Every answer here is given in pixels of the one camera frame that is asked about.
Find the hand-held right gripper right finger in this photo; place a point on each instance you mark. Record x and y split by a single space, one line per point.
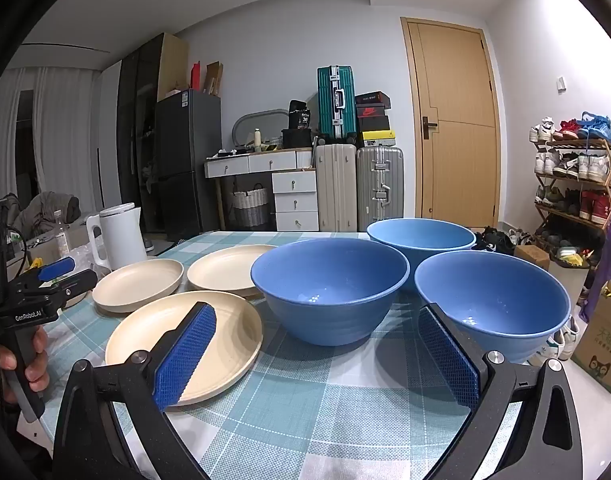
448 355

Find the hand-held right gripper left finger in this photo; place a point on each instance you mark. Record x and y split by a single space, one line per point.
185 360

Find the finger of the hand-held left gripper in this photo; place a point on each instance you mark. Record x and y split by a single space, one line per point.
78 281
55 268

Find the cream plate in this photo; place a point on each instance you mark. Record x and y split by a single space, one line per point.
225 340
225 267
135 282

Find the blue bowl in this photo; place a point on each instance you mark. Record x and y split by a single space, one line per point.
330 280
490 290
420 237

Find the person's left hand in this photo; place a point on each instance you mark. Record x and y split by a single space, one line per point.
38 360

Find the plain cardboard box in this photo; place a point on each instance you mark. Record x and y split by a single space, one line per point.
48 250

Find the clear plastic bottle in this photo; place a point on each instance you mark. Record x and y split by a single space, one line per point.
61 235

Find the dark jacket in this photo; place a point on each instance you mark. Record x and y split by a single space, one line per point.
45 212

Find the white electric kettle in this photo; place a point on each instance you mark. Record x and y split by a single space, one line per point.
120 240

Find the white green sneaker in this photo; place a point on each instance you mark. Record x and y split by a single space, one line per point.
568 337
543 356

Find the heap of black white shoes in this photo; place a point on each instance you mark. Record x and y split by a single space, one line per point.
495 240

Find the teal checked tablecloth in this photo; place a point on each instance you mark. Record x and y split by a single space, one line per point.
305 400

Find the small brown cardboard box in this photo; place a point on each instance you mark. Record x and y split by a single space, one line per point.
531 257

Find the white curtain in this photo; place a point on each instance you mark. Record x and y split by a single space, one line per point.
55 125

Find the white waste bin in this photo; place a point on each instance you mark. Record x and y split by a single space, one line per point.
570 280

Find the cardboard box animal print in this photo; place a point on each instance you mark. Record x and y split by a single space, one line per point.
600 355

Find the dark grey fridge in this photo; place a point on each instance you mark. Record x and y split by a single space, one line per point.
185 160

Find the grey white woven basket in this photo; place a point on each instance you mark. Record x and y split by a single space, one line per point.
249 207

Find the tall dark wardrobe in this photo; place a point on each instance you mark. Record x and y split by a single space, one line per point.
140 125

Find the silver suitcase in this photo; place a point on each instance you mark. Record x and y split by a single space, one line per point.
380 187

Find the purple plastic bag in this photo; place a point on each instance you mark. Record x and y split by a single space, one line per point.
610 260

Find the white drawer unit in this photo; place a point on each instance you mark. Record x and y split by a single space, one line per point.
295 200

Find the beige suitcase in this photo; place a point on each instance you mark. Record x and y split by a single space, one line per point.
335 187

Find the white dressing table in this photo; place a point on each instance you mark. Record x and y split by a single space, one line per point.
255 161

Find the yellow black box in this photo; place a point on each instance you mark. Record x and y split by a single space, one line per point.
378 139

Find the cream bottle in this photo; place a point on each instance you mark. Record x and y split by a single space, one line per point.
258 141

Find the wooden door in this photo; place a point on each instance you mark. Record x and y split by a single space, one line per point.
455 120

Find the red carton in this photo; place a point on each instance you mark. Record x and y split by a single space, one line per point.
196 77

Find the wooden shoe rack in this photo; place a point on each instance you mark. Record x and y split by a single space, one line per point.
608 180

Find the oval mirror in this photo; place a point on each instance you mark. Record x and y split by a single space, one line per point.
255 122

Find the shoe rack with shoes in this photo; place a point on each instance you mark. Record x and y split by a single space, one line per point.
593 165

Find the black shoe box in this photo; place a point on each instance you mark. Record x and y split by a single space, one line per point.
373 98
374 124

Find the brown carton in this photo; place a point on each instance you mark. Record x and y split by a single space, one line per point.
214 79

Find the black bin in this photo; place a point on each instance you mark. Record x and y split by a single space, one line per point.
296 139

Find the black paper bag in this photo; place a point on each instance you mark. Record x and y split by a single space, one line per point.
299 116

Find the teal suitcase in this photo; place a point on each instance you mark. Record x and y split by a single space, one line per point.
333 102

